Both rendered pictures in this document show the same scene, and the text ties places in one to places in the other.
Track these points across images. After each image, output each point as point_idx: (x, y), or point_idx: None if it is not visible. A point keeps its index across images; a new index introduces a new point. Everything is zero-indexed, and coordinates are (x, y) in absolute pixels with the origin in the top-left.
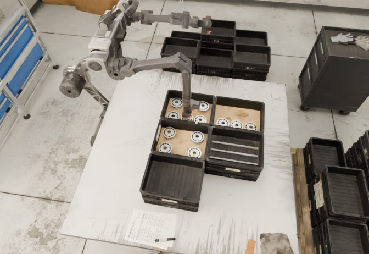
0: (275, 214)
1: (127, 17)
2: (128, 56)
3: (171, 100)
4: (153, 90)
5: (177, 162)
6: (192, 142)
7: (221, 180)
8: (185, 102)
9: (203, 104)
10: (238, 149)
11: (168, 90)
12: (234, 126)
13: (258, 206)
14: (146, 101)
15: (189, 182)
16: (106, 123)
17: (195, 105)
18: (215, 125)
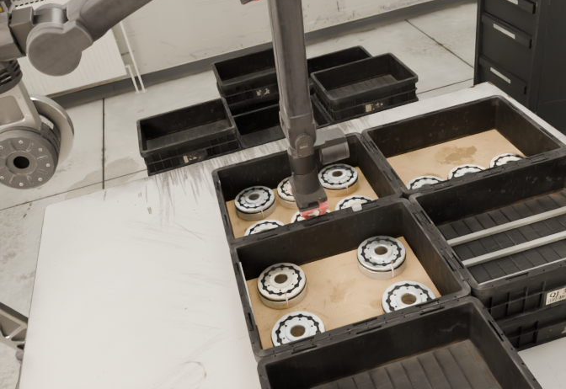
0: None
1: None
2: (47, 98)
3: (236, 200)
4: (162, 221)
5: (374, 356)
6: (375, 279)
7: (540, 360)
8: (301, 135)
9: (335, 170)
10: (525, 233)
11: (213, 172)
12: None
13: None
14: (153, 255)
15: None
16: (40, 373)
17: (331, 143)
18: (419, 190)
